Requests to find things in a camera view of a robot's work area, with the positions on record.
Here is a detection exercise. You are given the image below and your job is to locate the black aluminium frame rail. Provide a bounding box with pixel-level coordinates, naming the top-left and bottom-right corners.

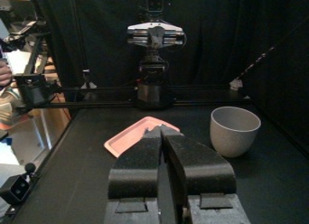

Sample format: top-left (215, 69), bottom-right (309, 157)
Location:
top-left (30, 85), bottom-right (252, 110)

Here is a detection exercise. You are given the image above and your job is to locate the pink rectangular plate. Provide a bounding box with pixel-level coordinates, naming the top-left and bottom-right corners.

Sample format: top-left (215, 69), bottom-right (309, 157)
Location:
top-left (103, 116), bottom-right (180, 158)

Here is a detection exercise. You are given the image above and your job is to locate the black table-level camera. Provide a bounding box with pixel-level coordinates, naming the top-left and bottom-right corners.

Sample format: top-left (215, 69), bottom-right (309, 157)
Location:
top-left (0, 163), bottom-right (38, 206)

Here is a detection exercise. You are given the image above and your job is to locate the person's hand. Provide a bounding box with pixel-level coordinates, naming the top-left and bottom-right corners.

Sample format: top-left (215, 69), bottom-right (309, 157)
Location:
top-left (0, 61), bottom-right (14, 87)

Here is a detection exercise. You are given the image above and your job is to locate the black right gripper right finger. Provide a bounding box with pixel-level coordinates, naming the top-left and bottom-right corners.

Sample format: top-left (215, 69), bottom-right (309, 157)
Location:
top-left (159, 124), bottom-right (238, 196)

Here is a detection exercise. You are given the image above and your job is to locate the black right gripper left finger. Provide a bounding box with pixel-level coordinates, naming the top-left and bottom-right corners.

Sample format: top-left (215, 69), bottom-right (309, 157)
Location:
top-left (107, 126), bottom-right (163, 201)

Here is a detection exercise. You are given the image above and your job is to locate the grey plastic cup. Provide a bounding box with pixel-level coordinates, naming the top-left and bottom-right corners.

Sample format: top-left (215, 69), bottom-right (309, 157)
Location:
top-left (208, 106), bottom-right (262, 158)

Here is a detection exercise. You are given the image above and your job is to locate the black camera on clamp mount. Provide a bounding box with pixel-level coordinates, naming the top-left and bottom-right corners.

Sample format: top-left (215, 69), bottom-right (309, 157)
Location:
top-left (12, 73), bottom-right (63, 109)

